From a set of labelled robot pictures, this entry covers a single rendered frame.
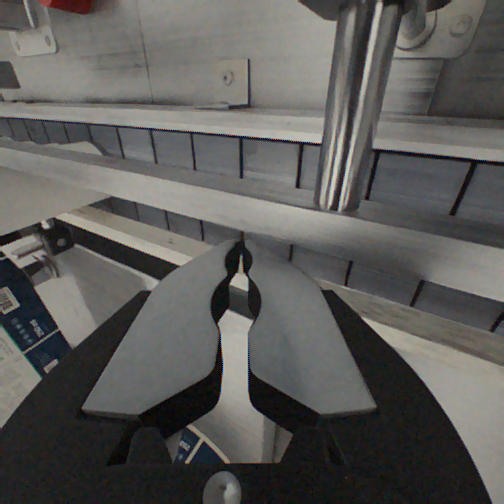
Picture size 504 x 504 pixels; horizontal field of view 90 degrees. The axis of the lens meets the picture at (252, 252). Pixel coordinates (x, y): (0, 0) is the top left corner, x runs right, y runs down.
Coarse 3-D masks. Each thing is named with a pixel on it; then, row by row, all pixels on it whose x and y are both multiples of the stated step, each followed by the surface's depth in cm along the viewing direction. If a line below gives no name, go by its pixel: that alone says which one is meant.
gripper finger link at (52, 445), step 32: (128, 320) 7; (96, 352) 7; (64, 384) 6; (32, 416) 5; (64, 416) 5; (96, 416) 5; (0, 448) 5; (32, 448) 5; (64, 448) 5; (96, 448) 5; (128, 448) 5; (0, 480) 4; (32, 480) 4; (64, 480) 4
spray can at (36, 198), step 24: (72, 144) 21; (96, 144) 22; (0, 168) 17; (0, 192) 16; (24, 192) 17; (48, 192) 19; (72, 192) 20; (96, 192) 22; (0, 216) 17; (24, 216) 18; (48, 216) 20
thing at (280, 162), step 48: (144, 144) 20; (192, 144) 17; (240, 144) 16; (288, 144) 14; (384, 192) 13; (432, 192) 12; (480, 192) 11; (240, 240) 19; (384, 288) 15; (432, 288) 14
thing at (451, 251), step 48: (0, 144) 14; (144, 192) 9; (192, 192) 8; (240, 192) 7; (288, 192) 7; (288, 240) 7; (336, 240) 6; (384, 240) 6; (432, 240) 5; (480, 240) 5; (480, 288) 5
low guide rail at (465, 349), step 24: (72, 216) 23; (96, 216) 23; (120, 240) 21; (144, 240) 19; (168, 240) 19; (192, 240) 19; (240, 264) 17; (336, 288) 15; (360, 312) 13; (384, 312) 13; (408, 312) 13; (384, 336) 13; (408, 336) 12; (432, 336) 12; (456, 336) 12; (480, 336) 12; (432, 360) 12; (456, 360) 11; (480, 360) 11
